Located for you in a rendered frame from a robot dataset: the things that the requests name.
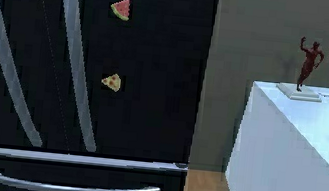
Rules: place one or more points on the pizza slice magnet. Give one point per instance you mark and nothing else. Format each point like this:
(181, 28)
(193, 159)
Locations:
(112, 82)

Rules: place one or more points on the black fridge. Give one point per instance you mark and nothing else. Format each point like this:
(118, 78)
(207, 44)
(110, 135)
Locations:
(144, 115)

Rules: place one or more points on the watermelon slice magnet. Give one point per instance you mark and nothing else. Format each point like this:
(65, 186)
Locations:
(121, 9)

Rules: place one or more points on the white kitchen counter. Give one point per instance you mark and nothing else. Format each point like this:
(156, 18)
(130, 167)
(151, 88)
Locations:
(286, 162)

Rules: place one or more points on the dark red figure statue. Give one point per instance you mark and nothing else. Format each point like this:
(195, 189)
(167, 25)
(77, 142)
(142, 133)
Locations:
(307, 68)

